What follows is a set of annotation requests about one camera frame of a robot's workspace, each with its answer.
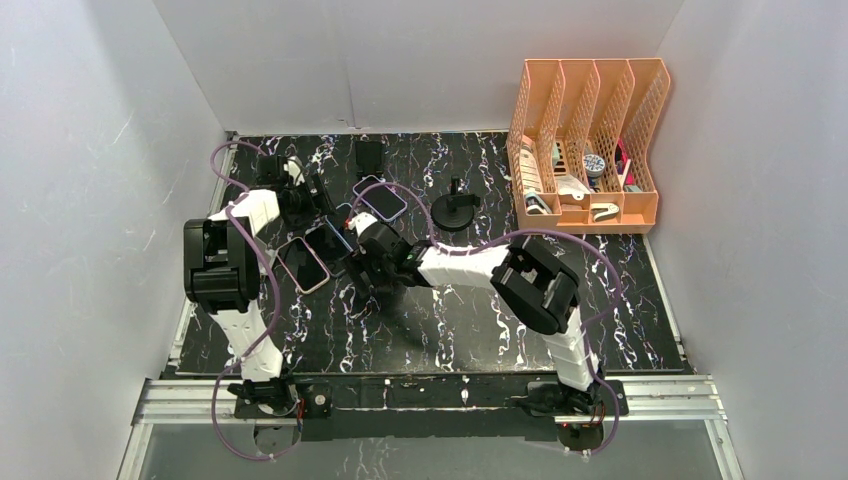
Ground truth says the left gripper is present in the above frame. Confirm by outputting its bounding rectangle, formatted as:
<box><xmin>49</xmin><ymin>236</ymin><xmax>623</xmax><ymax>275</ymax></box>
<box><xmin>284</xmin><ymin>174</ymin><xmax>338</xmax><ymax>231</ymax></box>

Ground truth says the pink case phone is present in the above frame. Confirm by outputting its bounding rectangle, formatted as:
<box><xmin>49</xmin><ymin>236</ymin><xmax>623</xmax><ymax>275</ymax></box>
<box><xmin>276</xmin><ymin>237</ymin><xmax>330</xmax><ymax>295</ymax></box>

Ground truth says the black round base phone stand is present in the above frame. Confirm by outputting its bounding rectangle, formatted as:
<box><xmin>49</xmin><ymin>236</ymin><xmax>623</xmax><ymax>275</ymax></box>
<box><xmin>430</xmin><ymin>176</ymin><xmax>481</xmax><ymax>232</ymax></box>

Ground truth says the orange desk file organizer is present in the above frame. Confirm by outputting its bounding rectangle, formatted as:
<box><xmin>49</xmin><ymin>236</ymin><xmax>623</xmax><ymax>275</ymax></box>
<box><xmin>507</xmin><ymin>58</ymin><xmax>671</xmax><ymax>234</ymax></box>

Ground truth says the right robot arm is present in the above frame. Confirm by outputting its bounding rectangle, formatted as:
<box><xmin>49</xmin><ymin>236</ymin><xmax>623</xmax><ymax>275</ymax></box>
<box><xmin>342</xmin><ymin>213</ymin><xmax>620</xmax><ymax>418</ymax></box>

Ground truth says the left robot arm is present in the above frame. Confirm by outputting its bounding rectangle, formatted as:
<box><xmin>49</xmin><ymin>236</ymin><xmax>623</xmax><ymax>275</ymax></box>
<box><xmin>183</xmin><ymin>156</ymin><xmax>331</xmax><ymax>416</ymax></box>

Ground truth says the blue case phone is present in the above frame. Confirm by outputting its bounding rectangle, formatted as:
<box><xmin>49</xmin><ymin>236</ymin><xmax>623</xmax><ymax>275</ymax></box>
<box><xmin>332</xmin><ymin>202</ymin><xmax>352</xmax><ymax>231</ymax></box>

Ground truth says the black folding phone stand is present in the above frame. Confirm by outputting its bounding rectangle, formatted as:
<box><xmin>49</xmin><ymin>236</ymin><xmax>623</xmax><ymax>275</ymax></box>
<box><xmin>354</xmin><ymin>140</ymin><xmax>384</xmax><ymax>179</ymax></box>

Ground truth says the purple case phone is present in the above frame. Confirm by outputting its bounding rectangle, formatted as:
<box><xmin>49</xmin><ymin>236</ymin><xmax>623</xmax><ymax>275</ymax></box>
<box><xmin>352</xmin><ymin>175</ymin><xmax>407</xmax><ymax>222</ymax></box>

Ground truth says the teal stapler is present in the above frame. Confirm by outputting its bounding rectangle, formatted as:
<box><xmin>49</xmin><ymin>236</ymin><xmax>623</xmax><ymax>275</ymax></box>
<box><xmin>524</xmin><ymin>191</ymin><xmax>553</xmax><ymax>215</ymax></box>

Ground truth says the white oval label pack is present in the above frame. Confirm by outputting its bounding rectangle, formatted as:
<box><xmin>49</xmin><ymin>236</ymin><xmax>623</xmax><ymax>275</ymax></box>
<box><xmin>519</xmin><ymin>145</ymin><xmax>544</xmax><ymax>193</ymax></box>

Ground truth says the white plastic packet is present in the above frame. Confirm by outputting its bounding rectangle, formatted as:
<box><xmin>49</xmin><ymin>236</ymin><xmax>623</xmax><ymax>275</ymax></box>
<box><xmin>554</xmin><ymin>174</ymin><xmax>592</xmax><ymax>201</ymax></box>

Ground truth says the round blue lid jar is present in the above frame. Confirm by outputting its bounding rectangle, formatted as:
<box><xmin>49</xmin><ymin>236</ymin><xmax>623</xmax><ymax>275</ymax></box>
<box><xmin>582</xmin><ymin>153</ymin><xmax>607</xmax><ymax>179</ymax></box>

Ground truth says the white flat card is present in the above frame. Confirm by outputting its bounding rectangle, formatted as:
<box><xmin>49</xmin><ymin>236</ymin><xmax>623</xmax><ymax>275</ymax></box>
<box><xmin>618</xmin><ymin>159</ymin><xmax>632</xmax><ymax>187</ymax></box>

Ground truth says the magenta notebook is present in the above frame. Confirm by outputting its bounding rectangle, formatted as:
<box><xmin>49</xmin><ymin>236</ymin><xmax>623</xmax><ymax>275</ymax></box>
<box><xmin>615</xmin><ymin>139</ymin><xmax>633</xmax><ymax>185</ymax></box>

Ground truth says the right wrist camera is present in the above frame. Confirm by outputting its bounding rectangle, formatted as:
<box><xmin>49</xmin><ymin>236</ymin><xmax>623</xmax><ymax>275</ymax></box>
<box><xmin>347</xmin><ymin>212</ymin><xmax>378</xmax><ymax>236</ymax></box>

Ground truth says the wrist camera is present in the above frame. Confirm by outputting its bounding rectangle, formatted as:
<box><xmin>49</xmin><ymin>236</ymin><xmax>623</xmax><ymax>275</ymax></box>
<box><xmin>255</xmin><ymin>155</ymin><xmax>305</xmax><ymax>188</ymax></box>
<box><xmin>347</xmin><ymin>212</ymin><xmax>378</xmax><ymax>236</ymax></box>

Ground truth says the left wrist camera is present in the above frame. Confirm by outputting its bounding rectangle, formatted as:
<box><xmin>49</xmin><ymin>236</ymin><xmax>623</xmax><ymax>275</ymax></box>
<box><xmin>255</xmin><ymin>155</ymin><xmax>305</xmax><ymax>188</ymax></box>

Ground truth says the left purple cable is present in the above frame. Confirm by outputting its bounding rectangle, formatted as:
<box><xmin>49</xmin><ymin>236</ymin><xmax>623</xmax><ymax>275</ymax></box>
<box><xmin>209</xmin><ymin>140</ymin><xmax>286</xmax><ymax>462</ymax></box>

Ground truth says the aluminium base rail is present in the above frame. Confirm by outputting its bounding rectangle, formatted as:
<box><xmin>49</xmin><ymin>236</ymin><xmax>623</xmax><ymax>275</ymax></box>
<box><xmin>119</xmin><ymin>374</ymin><xmax>743</xmax><ymax>479</ymax></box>

